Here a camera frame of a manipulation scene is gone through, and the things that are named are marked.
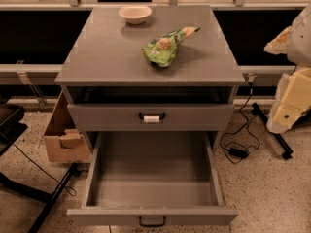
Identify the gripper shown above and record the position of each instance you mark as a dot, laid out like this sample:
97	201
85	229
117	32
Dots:
301	44

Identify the green rice chip bag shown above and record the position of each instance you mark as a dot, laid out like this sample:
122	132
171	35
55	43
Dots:
161	52

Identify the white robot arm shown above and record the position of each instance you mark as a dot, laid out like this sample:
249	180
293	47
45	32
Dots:
299	44

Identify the grey drawer cabinet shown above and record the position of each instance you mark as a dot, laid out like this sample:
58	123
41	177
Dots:
173	73

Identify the open grey bottom drawer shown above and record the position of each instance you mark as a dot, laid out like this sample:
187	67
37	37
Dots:
153	174

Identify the closed grey upper drawer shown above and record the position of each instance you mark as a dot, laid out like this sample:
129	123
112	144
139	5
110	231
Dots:
125	117

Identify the cream ceramic bowl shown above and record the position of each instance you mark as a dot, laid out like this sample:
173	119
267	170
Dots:
135	15

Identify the brown cardboard box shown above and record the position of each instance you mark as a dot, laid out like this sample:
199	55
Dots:
64	143

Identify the black power adapter with cable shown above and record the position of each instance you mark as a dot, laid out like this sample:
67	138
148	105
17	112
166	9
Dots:
234	151

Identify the black handle with white tape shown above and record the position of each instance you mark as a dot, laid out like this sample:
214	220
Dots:
154	118

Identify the black drawer handle bottom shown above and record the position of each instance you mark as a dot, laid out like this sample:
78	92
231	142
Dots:
153	222

